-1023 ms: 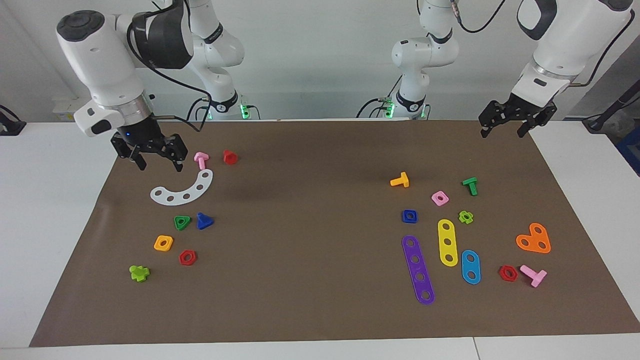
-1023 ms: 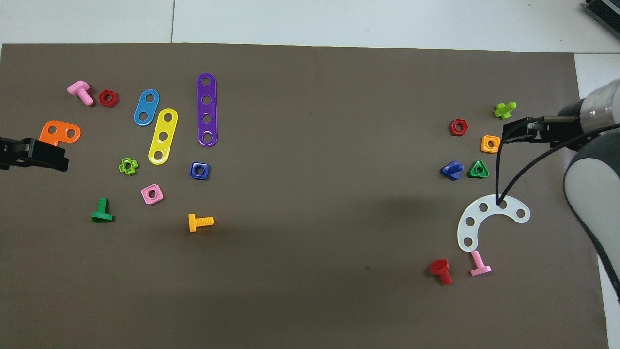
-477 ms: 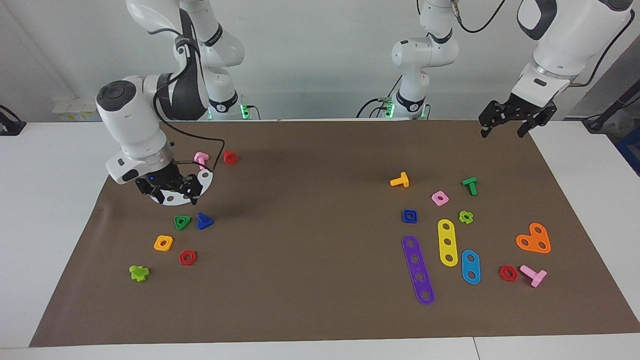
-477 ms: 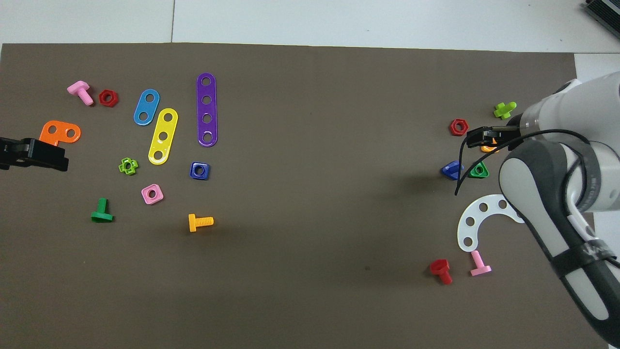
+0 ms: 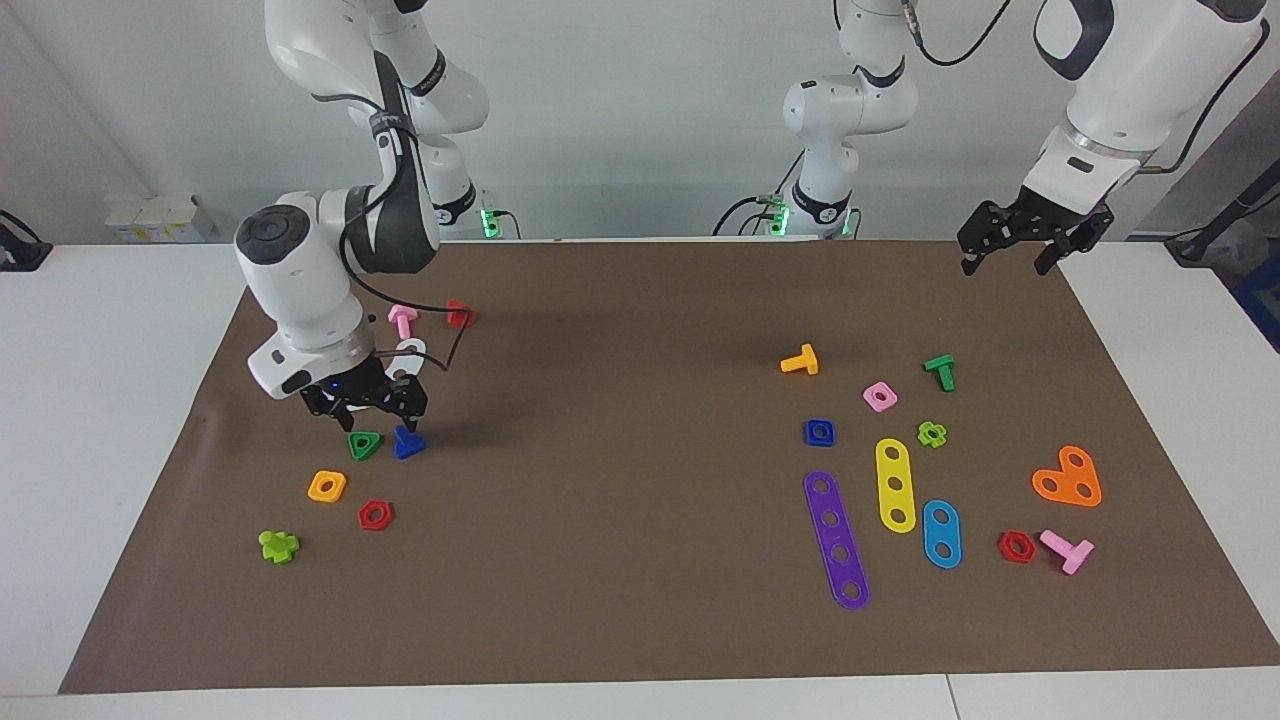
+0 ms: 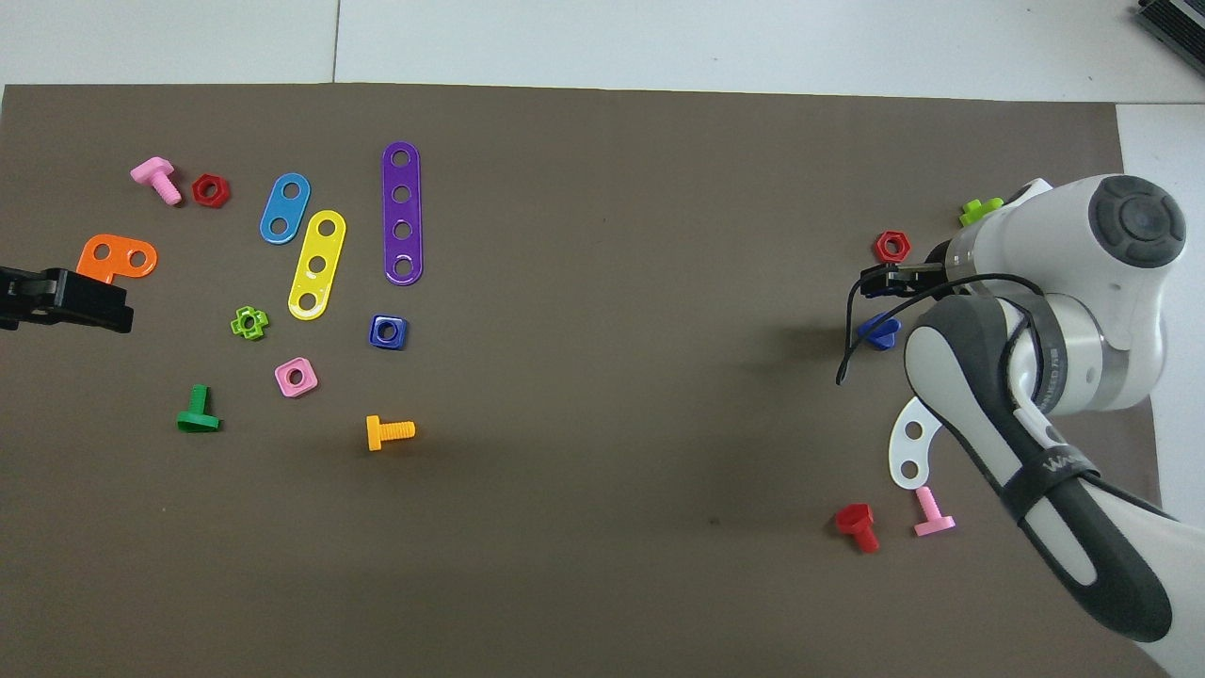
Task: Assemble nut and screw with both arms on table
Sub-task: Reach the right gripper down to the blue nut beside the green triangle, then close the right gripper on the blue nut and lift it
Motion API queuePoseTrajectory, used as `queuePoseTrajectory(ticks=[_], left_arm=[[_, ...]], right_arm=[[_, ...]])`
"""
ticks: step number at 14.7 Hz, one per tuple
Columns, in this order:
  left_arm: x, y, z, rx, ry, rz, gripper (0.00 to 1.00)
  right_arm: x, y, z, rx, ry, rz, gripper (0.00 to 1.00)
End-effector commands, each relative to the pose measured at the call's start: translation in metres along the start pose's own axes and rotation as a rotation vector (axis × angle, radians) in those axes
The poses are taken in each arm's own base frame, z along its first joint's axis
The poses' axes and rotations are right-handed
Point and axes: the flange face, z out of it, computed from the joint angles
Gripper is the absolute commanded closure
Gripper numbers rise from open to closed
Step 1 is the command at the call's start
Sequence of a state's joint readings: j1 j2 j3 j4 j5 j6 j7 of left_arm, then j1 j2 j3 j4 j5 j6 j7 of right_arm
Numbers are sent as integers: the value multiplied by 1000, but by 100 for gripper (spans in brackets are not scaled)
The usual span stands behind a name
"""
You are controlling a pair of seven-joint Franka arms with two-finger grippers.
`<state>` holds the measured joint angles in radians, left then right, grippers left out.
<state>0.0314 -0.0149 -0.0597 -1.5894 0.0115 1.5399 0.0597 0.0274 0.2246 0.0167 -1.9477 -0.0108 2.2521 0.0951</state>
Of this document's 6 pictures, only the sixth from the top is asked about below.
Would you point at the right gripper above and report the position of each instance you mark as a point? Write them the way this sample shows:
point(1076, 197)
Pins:
point(938, 256)

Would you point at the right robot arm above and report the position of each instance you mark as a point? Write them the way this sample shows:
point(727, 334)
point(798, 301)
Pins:
point(1083, 311)

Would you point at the red hexagonal plastic nut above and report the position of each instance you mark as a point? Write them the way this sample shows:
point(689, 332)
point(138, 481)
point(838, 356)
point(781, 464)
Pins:
point(211, 190)
point(891, 247)

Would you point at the light green plastic screw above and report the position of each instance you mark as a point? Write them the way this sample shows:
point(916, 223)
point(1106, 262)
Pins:
point(979, 210)

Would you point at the blue plastic screw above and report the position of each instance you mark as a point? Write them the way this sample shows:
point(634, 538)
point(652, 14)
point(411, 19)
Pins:
point(881, 331)

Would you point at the pink plastic screw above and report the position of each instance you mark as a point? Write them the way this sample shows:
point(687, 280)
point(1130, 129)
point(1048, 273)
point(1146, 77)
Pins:
point(157, 179)
point(933, 516)

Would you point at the dark green plastic screw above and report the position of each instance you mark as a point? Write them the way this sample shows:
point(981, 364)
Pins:
point(198, 414)

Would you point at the green cross-shaped plastic nut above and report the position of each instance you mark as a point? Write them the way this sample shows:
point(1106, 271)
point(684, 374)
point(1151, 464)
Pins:
point(249, 322)

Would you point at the pink square plastic nut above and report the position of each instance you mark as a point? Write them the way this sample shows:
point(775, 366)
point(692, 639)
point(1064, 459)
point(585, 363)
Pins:
point(296, 377)

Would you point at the red plastic screw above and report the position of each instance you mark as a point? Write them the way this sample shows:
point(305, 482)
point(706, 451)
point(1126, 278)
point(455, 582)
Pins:
point(857, 524)

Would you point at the blue square plastic nut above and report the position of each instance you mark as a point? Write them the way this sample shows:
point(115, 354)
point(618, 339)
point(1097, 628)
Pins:
point(388, 331)

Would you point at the orange plastic screw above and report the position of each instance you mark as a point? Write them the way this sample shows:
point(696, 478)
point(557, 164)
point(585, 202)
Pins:
point(388, 432)

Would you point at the orange angled plastic plate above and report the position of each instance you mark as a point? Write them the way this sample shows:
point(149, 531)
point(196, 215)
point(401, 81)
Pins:
point(111, 256)

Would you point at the white curved plastic plate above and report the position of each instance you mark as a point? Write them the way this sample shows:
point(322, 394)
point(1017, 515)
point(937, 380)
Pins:
point(911, 443)

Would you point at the blue two-hole plastic plate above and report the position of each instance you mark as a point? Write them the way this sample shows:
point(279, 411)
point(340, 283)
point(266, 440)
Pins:
point(284, 209)

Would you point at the yellow three-hole plastic plate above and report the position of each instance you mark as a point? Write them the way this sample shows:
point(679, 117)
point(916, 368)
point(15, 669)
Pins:
point(317, 266)

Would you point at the purple four-hole plastic plate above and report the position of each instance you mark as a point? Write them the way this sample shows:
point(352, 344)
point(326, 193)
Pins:
point(402, 213)

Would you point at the dark grey ribbed device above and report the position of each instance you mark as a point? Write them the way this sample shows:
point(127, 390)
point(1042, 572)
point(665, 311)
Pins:
point(1175, 21)

